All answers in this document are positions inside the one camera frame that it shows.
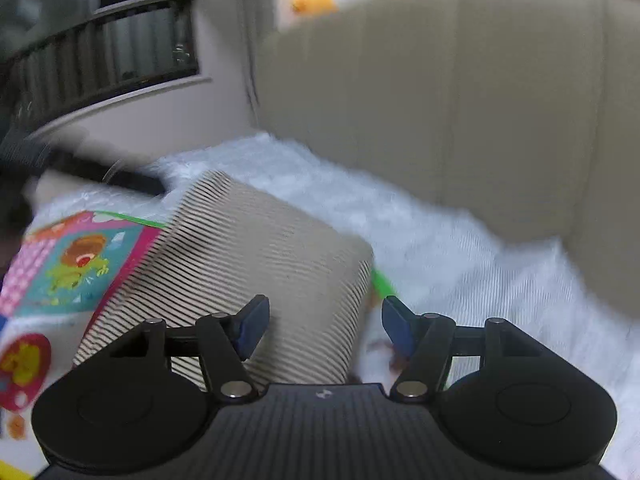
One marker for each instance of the beige padded headboard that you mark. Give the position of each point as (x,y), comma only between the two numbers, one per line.
(450,110)

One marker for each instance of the colourful printed blanket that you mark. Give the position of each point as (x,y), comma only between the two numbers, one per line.
(75,260)

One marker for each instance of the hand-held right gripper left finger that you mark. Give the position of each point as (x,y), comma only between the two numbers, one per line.
(252,325)

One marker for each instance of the beige striped knit garment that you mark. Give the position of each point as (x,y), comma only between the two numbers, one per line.
(250,260)

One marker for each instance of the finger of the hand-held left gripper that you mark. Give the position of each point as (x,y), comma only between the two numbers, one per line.
(110,175)

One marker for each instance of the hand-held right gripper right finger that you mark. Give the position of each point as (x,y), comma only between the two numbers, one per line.
(397,327)

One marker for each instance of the white quilted mattress cover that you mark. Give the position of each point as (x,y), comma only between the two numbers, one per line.
(450,260)

